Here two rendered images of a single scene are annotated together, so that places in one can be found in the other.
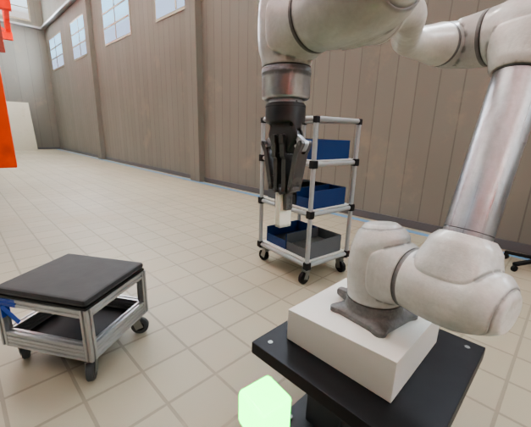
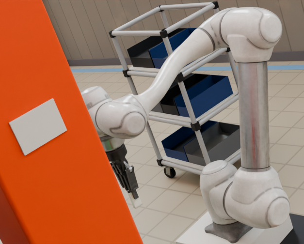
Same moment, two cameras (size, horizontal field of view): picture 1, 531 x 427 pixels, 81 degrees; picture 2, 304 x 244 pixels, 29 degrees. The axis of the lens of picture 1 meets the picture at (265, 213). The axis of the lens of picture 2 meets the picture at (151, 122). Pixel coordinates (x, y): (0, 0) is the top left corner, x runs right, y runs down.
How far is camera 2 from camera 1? 1.48 m
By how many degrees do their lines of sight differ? 9
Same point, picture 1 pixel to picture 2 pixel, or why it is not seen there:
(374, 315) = (229, 228)
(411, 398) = not seen: outside the picture
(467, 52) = (222, 44)
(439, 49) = (200, 54)
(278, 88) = (105, 148)
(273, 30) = not seen: hidden behind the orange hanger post
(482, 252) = (255, 182)
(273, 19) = not seen: hidden behind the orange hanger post
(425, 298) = (238, 215)
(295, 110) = (119, 153)
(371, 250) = (208, 189)
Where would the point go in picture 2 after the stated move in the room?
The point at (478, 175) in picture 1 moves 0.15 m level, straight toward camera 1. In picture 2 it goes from (244, 134) to (225, 158)
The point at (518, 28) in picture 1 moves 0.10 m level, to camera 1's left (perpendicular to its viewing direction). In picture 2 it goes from (235, 42) to (206, 52)
